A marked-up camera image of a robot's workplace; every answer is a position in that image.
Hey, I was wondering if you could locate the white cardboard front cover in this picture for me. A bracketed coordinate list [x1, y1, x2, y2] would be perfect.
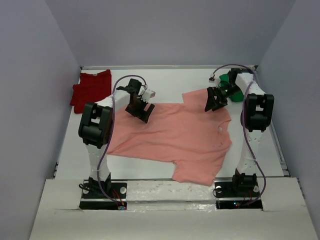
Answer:
[30, 180, 317, 240]

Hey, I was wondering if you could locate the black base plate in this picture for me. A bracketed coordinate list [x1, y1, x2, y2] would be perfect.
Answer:
[212, 181, 263, 210]
[79, 181, 128, 211]

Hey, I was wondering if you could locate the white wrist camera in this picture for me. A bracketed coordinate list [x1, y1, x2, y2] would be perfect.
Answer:
[208, 73, 220, 83]
[140, 88, 156, 103]

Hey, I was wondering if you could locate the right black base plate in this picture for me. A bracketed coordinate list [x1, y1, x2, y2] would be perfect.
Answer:
[212, 181, 263, 210]

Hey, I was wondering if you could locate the red folded t-shirt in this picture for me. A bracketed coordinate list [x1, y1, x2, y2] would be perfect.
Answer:
[70, 69, 112, 114]

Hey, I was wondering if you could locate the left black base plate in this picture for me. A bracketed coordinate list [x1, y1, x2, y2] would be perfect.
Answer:
[79, 181, 128, 211]

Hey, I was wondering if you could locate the pink t-shirt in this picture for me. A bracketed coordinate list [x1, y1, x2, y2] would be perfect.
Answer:
[107, 88, 232, 186]

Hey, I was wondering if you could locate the green t-shirt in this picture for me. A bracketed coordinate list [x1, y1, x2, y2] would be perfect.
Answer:
[218, 71, 244, 103]

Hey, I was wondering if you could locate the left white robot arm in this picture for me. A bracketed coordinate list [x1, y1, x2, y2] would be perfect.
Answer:
[78, 75, 156, 202]

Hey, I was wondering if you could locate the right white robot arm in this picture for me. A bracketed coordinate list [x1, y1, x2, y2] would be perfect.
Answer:
[204, 67, 275, 196]

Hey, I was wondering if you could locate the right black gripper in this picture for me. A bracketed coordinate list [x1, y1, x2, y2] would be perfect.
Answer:
[204, 83, 242, 112]

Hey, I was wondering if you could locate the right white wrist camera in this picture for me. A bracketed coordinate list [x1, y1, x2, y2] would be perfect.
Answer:
[208, 73, 220, 83]

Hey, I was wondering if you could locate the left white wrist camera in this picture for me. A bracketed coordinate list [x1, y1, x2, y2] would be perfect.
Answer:
[140, 88, 156, 103]

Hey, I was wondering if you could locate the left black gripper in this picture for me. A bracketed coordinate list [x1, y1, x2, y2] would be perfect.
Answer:
[125, 96, 154, 124]

